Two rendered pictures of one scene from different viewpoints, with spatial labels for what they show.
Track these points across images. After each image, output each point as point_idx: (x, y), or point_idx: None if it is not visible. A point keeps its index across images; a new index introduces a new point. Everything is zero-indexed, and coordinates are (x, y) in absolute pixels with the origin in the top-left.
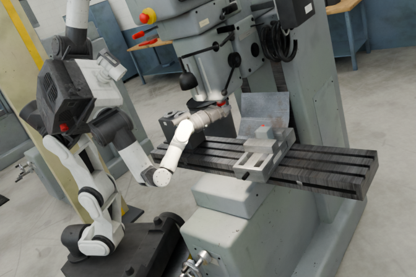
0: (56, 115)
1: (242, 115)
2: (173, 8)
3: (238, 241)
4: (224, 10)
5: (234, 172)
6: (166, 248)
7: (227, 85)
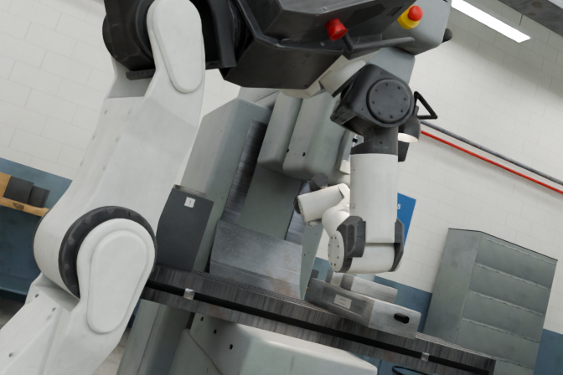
0: None
1: (214, 257)
2: (442, 37)
3: None
4: None
5: (315, 328)
6: None
7: None
